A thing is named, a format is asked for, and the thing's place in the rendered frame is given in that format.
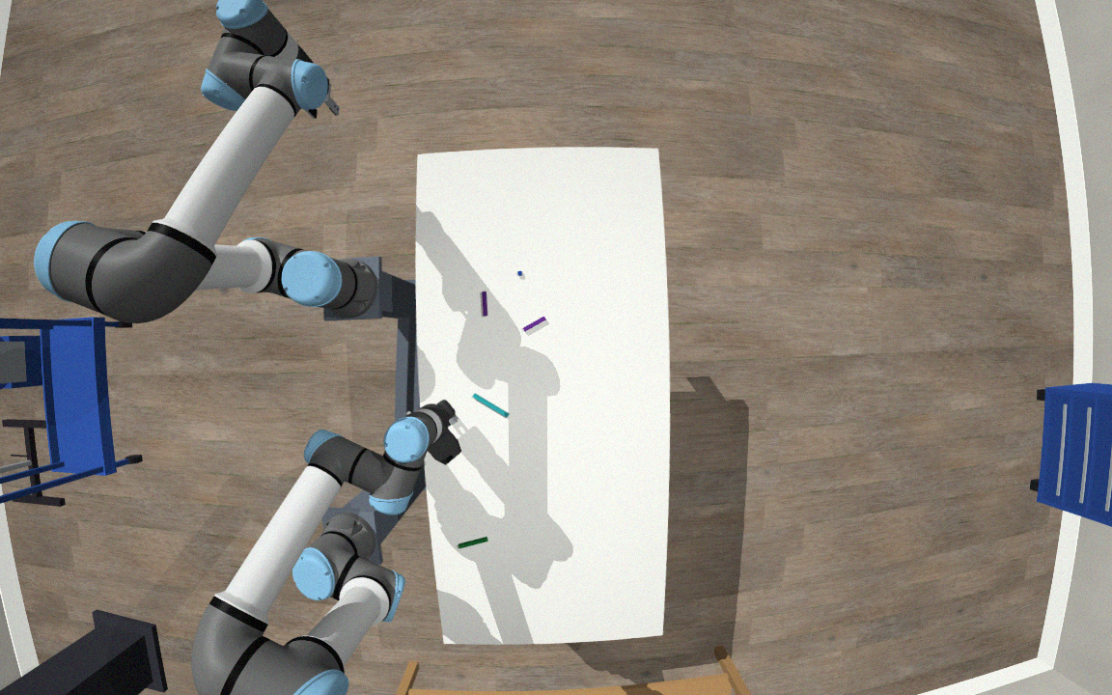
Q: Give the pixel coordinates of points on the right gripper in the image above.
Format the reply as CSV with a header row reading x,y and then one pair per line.
x,y
446,447

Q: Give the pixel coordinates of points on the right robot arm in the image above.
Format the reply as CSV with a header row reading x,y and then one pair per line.
x,y
227,638

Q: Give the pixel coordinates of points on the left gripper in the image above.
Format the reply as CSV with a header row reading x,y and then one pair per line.
x,y
293,51

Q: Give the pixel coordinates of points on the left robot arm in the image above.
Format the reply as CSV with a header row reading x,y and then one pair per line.
x,y
135,276

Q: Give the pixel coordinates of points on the turquoise rod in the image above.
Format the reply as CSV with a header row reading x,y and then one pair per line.
x,y
491,405

